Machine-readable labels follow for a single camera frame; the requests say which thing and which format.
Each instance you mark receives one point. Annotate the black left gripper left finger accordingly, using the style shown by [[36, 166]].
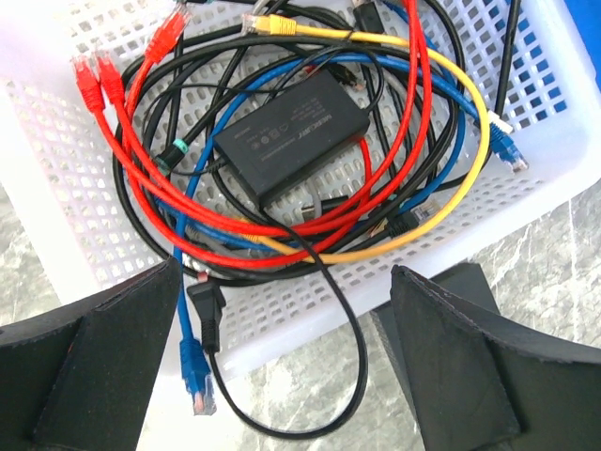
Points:
[[80, 377]]

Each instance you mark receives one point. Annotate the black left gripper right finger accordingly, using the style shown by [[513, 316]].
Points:
[[480, 381]]

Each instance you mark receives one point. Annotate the black power adapter brick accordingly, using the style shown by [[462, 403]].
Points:
[[283, 142]]

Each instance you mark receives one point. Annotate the white plastic basket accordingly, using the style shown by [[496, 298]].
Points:
[[57, 168]]

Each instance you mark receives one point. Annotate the blue plastic bin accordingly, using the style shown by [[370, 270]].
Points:
[[586, 16]]

